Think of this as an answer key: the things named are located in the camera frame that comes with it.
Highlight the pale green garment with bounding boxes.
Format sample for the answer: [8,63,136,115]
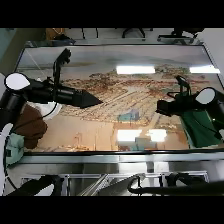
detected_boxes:
[5,132,26,165]

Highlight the dark green T-shirt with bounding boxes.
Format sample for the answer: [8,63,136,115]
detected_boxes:
[176,91,223,149]

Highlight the black cable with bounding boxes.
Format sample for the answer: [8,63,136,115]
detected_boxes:
[126,173,224,197]

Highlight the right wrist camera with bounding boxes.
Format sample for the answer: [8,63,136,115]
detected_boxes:
[175,75,192,97]

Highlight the black office chair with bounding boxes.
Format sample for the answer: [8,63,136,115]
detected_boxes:
[120,28,147,39]
[157,28,204,43]

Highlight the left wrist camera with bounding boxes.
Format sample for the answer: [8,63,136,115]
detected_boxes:
[52,47,72,88]

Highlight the silver frame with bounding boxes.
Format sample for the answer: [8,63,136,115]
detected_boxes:
[13,38,224,197]

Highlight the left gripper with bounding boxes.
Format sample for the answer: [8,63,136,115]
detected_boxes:
[52,85,85,108]

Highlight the brown garment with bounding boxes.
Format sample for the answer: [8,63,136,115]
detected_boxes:
[13,104,49,150]

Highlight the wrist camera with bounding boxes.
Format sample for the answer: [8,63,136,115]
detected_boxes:
[175,75,192,97]
[52,47,72,88]

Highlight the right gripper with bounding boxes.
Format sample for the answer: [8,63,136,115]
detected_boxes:
[155,99,183,118]

